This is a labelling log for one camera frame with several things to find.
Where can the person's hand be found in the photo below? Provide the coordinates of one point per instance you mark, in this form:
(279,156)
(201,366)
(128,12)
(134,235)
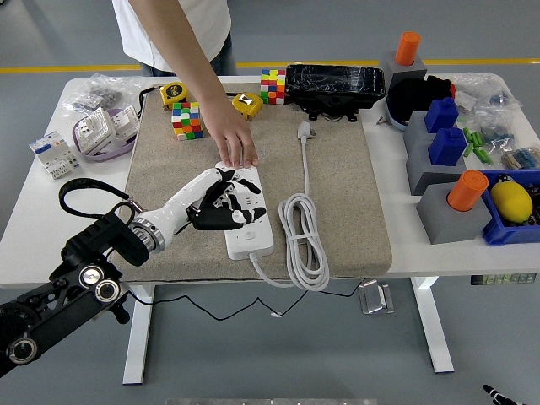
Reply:
(234,135)

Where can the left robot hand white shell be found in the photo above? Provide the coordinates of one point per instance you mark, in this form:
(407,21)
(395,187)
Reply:
(181,206)

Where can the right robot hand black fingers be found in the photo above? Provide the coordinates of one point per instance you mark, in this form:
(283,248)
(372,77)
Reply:
(491,394)

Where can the black power adapter plug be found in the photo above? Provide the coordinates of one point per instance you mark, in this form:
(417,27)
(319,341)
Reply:
(211,211)

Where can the white power strip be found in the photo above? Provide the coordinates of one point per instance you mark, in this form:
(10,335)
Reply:
(253,244)

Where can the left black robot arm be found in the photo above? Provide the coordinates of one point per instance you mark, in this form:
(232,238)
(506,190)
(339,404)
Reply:
(55,304)

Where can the person's forearm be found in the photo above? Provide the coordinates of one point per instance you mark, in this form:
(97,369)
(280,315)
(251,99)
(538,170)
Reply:
(190,55)

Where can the yellow tape measure silver clip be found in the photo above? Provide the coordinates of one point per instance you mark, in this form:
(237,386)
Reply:
(249,105)

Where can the colourful puzzle cube tower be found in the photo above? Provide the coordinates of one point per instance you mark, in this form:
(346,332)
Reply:
(187,122)
(273,86)

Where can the yellow tape measure black label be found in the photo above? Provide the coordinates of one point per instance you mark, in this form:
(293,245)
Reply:
(174,95)

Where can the white table leg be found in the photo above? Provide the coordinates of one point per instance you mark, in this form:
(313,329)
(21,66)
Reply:
(137,337)
(434,329)

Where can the purple tray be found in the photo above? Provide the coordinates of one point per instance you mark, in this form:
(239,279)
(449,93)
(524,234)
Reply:
(105,154)

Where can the person's torso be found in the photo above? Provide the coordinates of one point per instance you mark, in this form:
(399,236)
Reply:
(211,25)

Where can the black film-wrapped box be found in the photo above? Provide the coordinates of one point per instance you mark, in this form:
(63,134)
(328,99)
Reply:
(337,84)

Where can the table height control panel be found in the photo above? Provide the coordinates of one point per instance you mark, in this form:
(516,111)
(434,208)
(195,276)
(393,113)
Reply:
(502,279)

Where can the beige mat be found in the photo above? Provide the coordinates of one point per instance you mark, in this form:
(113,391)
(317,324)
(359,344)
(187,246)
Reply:
(337,190)

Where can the white circuit breaker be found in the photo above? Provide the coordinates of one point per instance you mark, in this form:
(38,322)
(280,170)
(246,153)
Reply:
(55,156)

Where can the clear bag of grey parts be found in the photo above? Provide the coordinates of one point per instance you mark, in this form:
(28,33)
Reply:
(101,90)

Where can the silver metal floor box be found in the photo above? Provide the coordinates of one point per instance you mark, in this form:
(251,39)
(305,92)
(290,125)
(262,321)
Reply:
(375,297)

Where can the blue plastic bin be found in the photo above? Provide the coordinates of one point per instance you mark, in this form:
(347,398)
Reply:
(506,236)

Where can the light blue dish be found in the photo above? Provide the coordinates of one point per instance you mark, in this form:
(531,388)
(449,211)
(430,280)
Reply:
(394,120)

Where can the grey block with hole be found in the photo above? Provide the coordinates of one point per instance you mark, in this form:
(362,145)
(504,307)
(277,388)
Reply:
(422,169)
(415,126)
(443,223)
(388,63)

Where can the black cloth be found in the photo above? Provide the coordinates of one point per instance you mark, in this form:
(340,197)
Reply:
(409,97)

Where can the orange cylinder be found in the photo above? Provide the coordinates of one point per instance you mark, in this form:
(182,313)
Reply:
(468,190)
(407,48)

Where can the yellow lemon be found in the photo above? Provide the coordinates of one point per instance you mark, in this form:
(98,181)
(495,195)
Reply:
(510,200)

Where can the blue block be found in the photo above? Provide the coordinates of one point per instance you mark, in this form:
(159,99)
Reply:
(441,116)
(447,147)

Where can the small black yellow toy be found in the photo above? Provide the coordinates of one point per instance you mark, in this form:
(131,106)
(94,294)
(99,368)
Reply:
(503,179)

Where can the small red object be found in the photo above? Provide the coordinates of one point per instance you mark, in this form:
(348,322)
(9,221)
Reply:
(452,90)

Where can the clear bag of connectors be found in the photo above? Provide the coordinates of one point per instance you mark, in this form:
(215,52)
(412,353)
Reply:
(521,158)

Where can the clear bag of small parts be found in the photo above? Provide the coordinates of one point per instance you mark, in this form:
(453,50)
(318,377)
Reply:
(485,90)

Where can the clear bag of blue parts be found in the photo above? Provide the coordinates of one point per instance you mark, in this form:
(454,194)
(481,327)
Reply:
(498,133)

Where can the white wall socket panel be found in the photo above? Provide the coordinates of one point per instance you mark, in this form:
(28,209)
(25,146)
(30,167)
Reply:
(124,120)
(95,128)

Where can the green wall anchor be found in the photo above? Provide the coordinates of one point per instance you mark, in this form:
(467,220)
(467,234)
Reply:
(469,149)
(466,134)
(478,152)
(486,157)
(476,138)

